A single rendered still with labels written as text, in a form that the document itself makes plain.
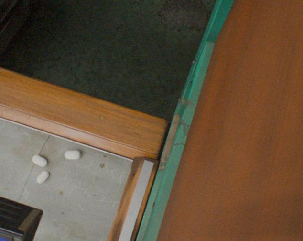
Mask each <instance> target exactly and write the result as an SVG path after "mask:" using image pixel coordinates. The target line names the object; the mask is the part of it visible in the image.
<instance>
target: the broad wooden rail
mask: <svg viewBox="0 0 303 241"><path fill-rule="evenodd" d="M0 118H3V119H6V120H9V121H12V122H15V123H19V124H22V125H25V126H28V127H31V128H34V129H37V130H40V131H44V132H47V133H50V134H53V135H56V136H59V137H62V138H65V139H69V140H72V141H74V142H78V143H81V144H84V145H87V146H90V147H94V148H97V149H100V150H103V151H106V152H109V153H112V154H115V155H119V156H122V157H125V158H128V159H131V160H133V159H134V157H136V156H147V157H150V158H153V159H156V160H160V157H161V154H162V150H163V147H164V144H165V140H166V137H167V134H168V131H169V128H170V125H171V123H170V121H169V120H166V119H162V118H159V117H156V116H153V115H150V114H147V113H144V112H141V111H138V110H134V109H131V108H128V107H124V106H122V105H119V104H115V103H112V102H109V101H106V100H103V99H99V98H96V97H93V96H90V95H87V94H84V93H80V92H77V91H74V90H71V89H68V88H65V87H61V86H58V85H55V84H52V83H49V82H46V81H42V80H39V79H36V78H33V77H30V76H27V75H23V74H20V73H17V72H14V71H11V70H8V69H5V68H2V67H0Z"/></svg>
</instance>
